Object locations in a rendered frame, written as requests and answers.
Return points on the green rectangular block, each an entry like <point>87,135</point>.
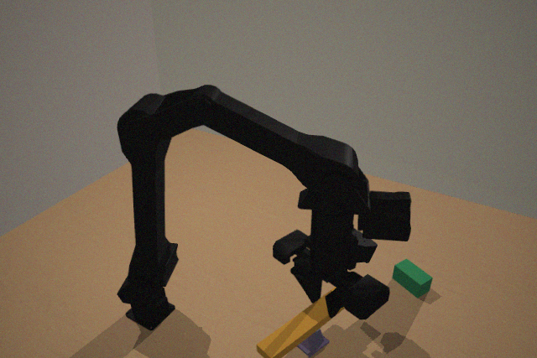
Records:
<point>411,277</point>

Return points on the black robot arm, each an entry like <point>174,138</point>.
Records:
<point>337,189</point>

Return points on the yellow bar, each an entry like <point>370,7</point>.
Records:
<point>290,334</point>

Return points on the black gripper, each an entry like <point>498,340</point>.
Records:
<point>361,296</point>

